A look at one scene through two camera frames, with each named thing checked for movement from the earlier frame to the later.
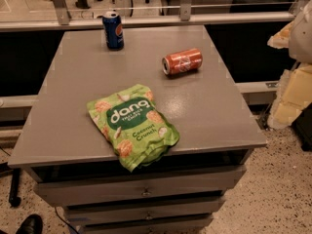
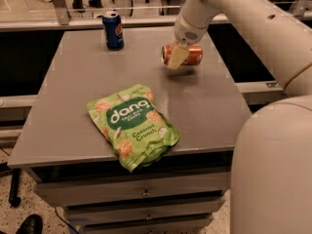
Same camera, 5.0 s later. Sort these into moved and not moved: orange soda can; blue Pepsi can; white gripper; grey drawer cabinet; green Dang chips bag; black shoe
Moved: orange soda can; white gripper
Not moved: black shoe; blue Pepsi can; green Dang chips bag; grey drawer cabinet
